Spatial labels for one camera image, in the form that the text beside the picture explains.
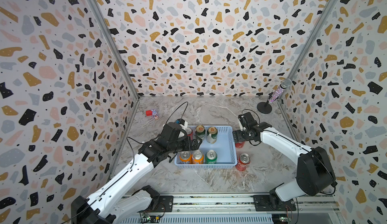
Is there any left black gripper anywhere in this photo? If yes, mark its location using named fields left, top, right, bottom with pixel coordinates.
left=168, top=134, right=203, bottom=155

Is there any red cola can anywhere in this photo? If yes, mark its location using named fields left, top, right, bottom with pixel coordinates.
left=236, top=153, right=251, bottom=172
left=185, top=127, right=193, bottom=137
left=235, top=141, right=245, bottom=148

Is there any green soda can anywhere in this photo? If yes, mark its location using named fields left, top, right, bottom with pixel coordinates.
left=205, top=149, right=217, bottom=164

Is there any green white gold-top can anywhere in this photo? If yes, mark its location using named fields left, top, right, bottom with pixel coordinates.
left=206, top=126, right=218, bottom=144

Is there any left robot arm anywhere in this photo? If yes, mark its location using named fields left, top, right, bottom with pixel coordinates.
left=69, top=135, right=203, bottom=224

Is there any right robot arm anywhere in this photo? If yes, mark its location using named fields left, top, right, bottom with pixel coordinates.
left=232, top=112, right=337, bottom=208

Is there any light blue plastic basket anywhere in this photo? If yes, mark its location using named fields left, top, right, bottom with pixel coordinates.
left=174, top=125, right=237, bottom=169

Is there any orange soda can front left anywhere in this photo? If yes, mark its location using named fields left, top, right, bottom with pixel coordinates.
left=179, top=151, right=191, bottom=165

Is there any orange soda can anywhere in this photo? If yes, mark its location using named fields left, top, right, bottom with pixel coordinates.
left=179, top=151, right=191, bottom=165
left=191, top=150, right=204, bottom=164

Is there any glitter microphone on stand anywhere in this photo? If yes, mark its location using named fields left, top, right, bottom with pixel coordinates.
left=257, top=79, right=292, bottom=114

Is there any small red toy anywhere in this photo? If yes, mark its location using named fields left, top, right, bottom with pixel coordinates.
left=146, top=109, right=159, bottom=120

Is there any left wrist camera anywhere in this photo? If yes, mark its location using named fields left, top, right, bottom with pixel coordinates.
left=161, top=118, right=188, bottom=143

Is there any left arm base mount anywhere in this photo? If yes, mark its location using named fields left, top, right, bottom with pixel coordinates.
left=140, top=195, right=174, bottom=213

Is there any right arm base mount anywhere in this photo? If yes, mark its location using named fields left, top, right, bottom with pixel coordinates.
left=253, top=195, right=296, bottom=212

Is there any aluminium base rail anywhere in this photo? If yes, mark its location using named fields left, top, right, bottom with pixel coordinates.
left=118, top=193, right=345, bottom=224

